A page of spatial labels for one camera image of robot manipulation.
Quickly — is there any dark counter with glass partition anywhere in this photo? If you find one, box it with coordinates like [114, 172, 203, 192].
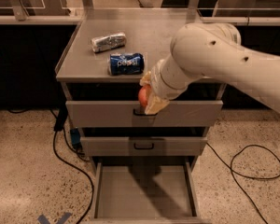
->
[0, 6, 280, 108]

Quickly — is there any blue power adapter box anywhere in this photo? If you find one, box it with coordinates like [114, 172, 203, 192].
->
[70, 128, 81, 148]

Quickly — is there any black cable on right floor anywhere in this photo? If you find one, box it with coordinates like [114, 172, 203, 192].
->
[206, 142, 280, 224]

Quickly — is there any grey middle drawer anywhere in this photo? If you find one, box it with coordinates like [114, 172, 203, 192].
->
[80, 137, 207, 157]

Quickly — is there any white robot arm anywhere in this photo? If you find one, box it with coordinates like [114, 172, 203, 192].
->
[140, 23, 280, 115]

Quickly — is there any grey metal drawer cabinet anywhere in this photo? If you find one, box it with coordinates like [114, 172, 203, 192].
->
[54, 7, 236, 173]

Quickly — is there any blue pepsi can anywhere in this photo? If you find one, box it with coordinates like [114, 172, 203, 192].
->
[109, 53, 145, 76]

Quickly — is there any grey open bottom drawer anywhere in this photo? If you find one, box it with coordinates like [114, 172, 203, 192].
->
[91, 159, 211, 224]

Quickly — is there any black cable on left floor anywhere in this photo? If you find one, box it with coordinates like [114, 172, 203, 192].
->
[6, 107, 95, 224]

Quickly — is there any grey top drawer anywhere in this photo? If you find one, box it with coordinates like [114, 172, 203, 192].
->
[66, 101, 223, 128]

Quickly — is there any black cable on floor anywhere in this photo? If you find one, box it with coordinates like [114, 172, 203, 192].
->
[6, 107, 95, 224]
[206, 142, 280, 224]

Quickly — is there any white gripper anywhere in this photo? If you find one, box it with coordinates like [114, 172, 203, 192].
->
[139, 58, 193, 115]

